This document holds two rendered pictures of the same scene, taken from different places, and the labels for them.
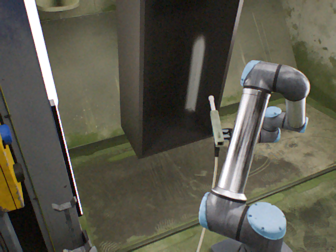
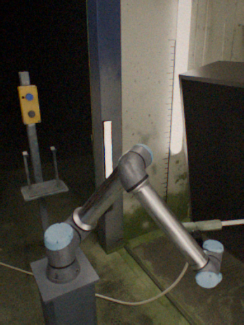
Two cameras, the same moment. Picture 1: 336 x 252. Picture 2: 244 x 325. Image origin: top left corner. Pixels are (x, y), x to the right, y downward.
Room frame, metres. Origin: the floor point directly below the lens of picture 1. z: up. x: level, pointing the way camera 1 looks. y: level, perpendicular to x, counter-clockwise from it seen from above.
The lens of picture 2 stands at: (1.15, -1.56, 1.79)
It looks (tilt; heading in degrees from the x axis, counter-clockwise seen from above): 23 degrees down; 85
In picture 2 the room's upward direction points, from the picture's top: 1 degrees counter-clockwise
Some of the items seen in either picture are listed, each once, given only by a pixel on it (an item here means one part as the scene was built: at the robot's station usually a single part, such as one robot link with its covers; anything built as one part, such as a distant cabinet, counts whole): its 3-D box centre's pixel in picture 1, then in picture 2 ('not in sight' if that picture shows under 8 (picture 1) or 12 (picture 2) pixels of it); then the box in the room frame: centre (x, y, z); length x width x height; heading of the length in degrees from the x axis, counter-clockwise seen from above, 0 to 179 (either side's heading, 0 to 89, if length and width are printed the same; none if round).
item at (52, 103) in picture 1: (67, 163); (108, 159); (1.23, 0.46, 0.96); 0.06 x 0.02 x 0.63; 24
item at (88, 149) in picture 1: (194, 119); not in sight; (2.91, -0.26, 0.11); 2.70 x 0.02 x 0.13; 114
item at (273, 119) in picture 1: (273, 118); (211, 255); (1.66, -0.60, 0.88); 0.12 x 0.09 x 0.12; 61
